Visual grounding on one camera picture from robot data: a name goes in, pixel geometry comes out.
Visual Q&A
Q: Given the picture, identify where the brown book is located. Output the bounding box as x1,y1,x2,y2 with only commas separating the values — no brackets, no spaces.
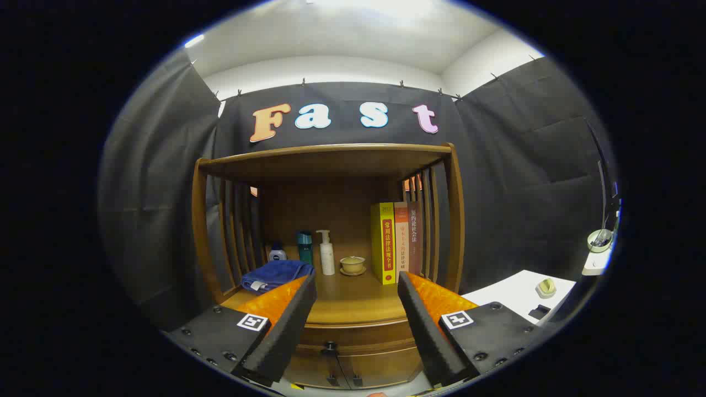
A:
407,201,423,275

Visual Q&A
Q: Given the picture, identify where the beige orange book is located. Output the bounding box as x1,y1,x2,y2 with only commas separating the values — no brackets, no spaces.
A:
394,202,410,279

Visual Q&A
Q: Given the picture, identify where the yellow book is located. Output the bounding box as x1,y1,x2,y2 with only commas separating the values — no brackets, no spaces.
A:
371,202,398,286

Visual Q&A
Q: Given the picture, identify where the wooden cabinet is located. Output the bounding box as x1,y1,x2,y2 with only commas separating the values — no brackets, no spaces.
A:
191,142,466,390

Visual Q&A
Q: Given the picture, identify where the wooden drawer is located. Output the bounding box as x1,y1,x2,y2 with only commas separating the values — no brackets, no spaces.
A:
301,320,417,353

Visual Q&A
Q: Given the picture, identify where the blue towel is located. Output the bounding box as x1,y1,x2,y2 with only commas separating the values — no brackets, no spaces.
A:
240,260,316,294

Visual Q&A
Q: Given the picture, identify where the wooden countertop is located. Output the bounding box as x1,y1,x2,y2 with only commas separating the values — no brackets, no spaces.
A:
221,251,461,327

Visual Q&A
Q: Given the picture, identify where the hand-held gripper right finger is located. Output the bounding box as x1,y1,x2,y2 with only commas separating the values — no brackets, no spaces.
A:
397,271,544,388

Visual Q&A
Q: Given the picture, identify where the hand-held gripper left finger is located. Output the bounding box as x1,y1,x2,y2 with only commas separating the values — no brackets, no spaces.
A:
163,274,318,388

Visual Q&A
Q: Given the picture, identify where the pale green bowl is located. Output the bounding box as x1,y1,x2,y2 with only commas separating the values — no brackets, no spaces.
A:
587,229,614,253

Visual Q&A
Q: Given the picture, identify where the blue glass bottle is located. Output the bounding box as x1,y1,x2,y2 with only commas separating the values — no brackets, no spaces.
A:
296,231,314,267

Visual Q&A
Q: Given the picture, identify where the white pump bottle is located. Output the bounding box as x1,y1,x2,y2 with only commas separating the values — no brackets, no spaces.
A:
316,229,336,276

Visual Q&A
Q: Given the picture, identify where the white shelf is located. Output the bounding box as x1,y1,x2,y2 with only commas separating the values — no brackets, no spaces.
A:
582,243,616,276

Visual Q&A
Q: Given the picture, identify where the white side cabinet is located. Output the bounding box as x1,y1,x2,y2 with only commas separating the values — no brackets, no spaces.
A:
462,269,577,326

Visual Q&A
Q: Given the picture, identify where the yellow lidded tea bowl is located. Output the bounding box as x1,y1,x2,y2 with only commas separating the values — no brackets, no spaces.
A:
339,255,367,277

